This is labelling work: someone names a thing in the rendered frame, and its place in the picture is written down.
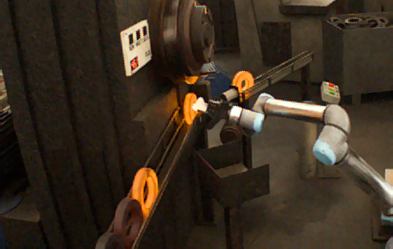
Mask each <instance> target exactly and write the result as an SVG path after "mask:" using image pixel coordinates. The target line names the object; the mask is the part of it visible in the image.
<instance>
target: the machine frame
mask: <svg viewBox="0 0 393 249"><path fill-rule="evenodd" d="M152 1H153V0H0V65H1V69H2V74H3V79H4V85H5V90H6V92H7V97H8V99H9V105H10V109H11V115H12V118H13V124H14V126H15V131H16V134H17V139H18V143H19V147H20V150H21V154H22V157H23V160H24V164H25V168H26V173H27V176H28V178H29V182H30V185H31V188H32V194H33V197H34V199H35V202H36V206H37V209H38V211H39V216H40V220H41V222H42V224H43V227H44V231H45V234H46V237H47V240H48V243H49V247H50V249H96V244H97V241H98V240H99V239H100V237H101V236H102V235H103V234H104V233H106V232H107V231H108V230H109V228H110V226H111V223H112V222H113V220H114V218H115V213H116V211H117V207H118V205H119V204H120V201H122V200H123V199H125V198H126V197H127V195H128V194H129V192H130V189H132V185H133V183H134V178H135V176H136V174H137V173H138V172H139V170H140V169H141V168H143V167H144V165H145V164H146V161H147V159H148V158H149V155H150V154H151V152H152V151H153V149H154V147H155V145H156V143H157V142H158V140H159V138H160V136H161V134H162V133H163V131H164V129H165V127H166V126H167V125H168V121H169V120H170V119H171V117H172V115H173V114H174V111H175V110H176V109H177V107H180V109H179V110H178V111H177V113H176V118H177V123H178V124H180V123H181V121H182V119H183V118H184V103H183V102H182V101H183V100H184V97H186V95H187V94H191V88H190V85H191V84H188V83H186V82H182V83H181V84H174V83H173V82H172V81H171V79H170V78H169V77H163V78H161V77H159V76H158V75H157V74H156V73H155V72H154V70H153V66H152V65H151V62H150V61H148V62H147V63H146V64H144V65H143V66H142V67H140V69H137V71H136V72H135V73H133V74H132V75H131V76H126V74H125V62H124V53H123V49H122V40H121V37H120V35H121V32H123V31H124V30H126V29H127V28H130V27H132V26H133V25H136V24H137V23H138V22H141V21H143V20H146V18H147V14H148V11H149V8H150V6H151V2H152ZM175 197H176V206H177V211H178V216H179V221H180V230H181V235H182V244H183V248H184V247H185V246H186V242H187V241H188V239H189V235H190V233H191V231H192V229H193V227H194V223H195V222H196V220H197V217H198V215H199V213H200V210H201V209H202V204H201V197H200V185H199V180H198V176H197V158H196V148H195V144H194V147H193V149H192V151H191V154H190V156H189V158H188V162H187V163H186V165H185V167H184V169H183V171H182V176H181V177H180V179H179V181H178V183H177V185H176V187H175Z"/></svg>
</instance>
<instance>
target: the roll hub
mask: <svg viewBox="0 0 393 249"><path fill-rule="evenodd" d="M206 8H207V6H206V5H205V6H201V7H196V8H194V10H193V12H192V15H191V46H192V50H193V53H194V58H195V59H196V61H197V63H198V64H209V63H210V62H209V58H210V57H211V59H212V58H213V50H214V49H213V44H214V27H213V25H212V15H211V11H210V10H209V12H207V11H206ZM202 18H203V19H204V23H203V24H202ZM203 45H205V50H203Z"/></svg>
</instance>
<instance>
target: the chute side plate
mask: <svg viewBox="0 0 393 249"><path fill-rule="evenodd" d="M200 115H201V116H200ZM205 117H206V116H205V115H203V114H199V115H198V117H197V119H196V121H195V122H194V125H193V127H192V128H191V131H190V133H189V135H188V138H187V140H186V141H185V143H184V147H183V148H182V150H181V153H180V154H179V156H178V160H177V161H176V163H175V165H174V167H173V169H172V172H171V174H170V176H169V177H168V180H167V182H166V185H165V186H164V187H163V190H162V192H161V195H160V197H159V198H158V202H157V203H156V206H155V207H154V211H153V212H152V213H151V216H150V218H149V220H148V222H147V223H146V226H145V230H144V231H143V232H142V234H141V236H140V239H139V242H138V244H137V245H136V247H135V249H149V246H150V245H151V242H152V241H153V239H154V235H155V233H156V231H157V229H158V226H159V225H160V221H161V220H162V217H163V215H164V214H165V210H166V209H167V207H168V203H169V202H170V194H169V193H170V191H171V190H172V188H173V187H176V185H177V183H178V181H179V179H180V177H181V176H182V171H183V169H184V167H185V165H186V163H187V162H188V158H189V156H190V154H191V151H192V149H193V147H194V144H195V143H196V141H197V137H198V135H199V134H200V132H201V130H202V129H203V127H204V118H205Z"/></svg>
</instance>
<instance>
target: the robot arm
mask: <svg viewBox="0 0 393 249"><path fill-rule="evenodd" d="M215 98H217V97H215ZM218 99H219V101H215V99H214V96H213V97H212V98H211V100H210V101H209V104H207V103H204V100H203V98H202V97H199V98H198V100H197V102H196V104H193V106H192V109H193V110H196V111H197V112H198V113H199V114H203V115H205V116H207V117H214V119H213V120H212V121H210V122H209V123H208V124H207V128H208V130H209V131H210V130H211V129H212V128H214V126H215V124H217V123H218V122H219V121H221V119H222V118H223V117H227V118H226V121H229V124H234V125H237V126H239V127H241V128H242V131H243V133H244V134H245V135H246V136H248V137H252V136H255V135H257V132H260V131H261V128H262V126H263V122H264V120H266V117H267V116H274V117H284V118H288V119H295V120H298V121H302V122H309V123H313V124H315V125H317V124H320V125H323V126H324V128H323V131H322V132H321V134H320V135H319V137H318V140H317V141H316V143H315V145H314V147H313V154H314V155H315V157H316V158H317V159H318V160H320V161H322V162H323V163H324V164H325V165H328V166H331V165H333V166H334V167H336V168H337V169H338V170H339V171H340V172H342V174H343V175H345V176H346V177H347V178H348V179H349V180H351V181H352V182H353V183H354V184H355V185H357V187H359V188H360V189H361V190H363V192H365V193H366V194H367V195H368V196H369V197H371V199H373V200H374V201H375V202H376V203H378V205H379V206H380V207H379V210H380V211H381V212H382V221H383V222H384V223H387V224H389V225H391V226H393V187H392V186H391V185H389V183H388V182H386V181H385V179H383V178H382V177H381V176H380V175H379V174H378V173H377V172H376V171H375V170H374V169H373V168H372V167H371V166H370V165H369V164H368V163H367V162H365V160H363V159H362V158H361V157H360V156H359V155H358V153H356V152H355V151H354V150H352V148H351V147H349V145H348V144H347V143H346V142H345V141H346V140H347V137H348V136H349V132H350V130H351V124H350V121H349V117H348V115H347V114H346V112H345V111H344V110H343V109H342V108H340V107H339V106H338V105H333V104H330V105H327V106H326V107H324V106H319V105H311V104H305V103H296V102H286V101H282V100H276V99H274V98H273V97H272V96H271V95H267V94H262V95H260V97H259V98H258V101H256V103H255V104H254V107H253V108H252V110H245V109H242V108H240V107H236V106H233V107H232V103H228V102H226V101H222V99H221V98H218Z"/></svg>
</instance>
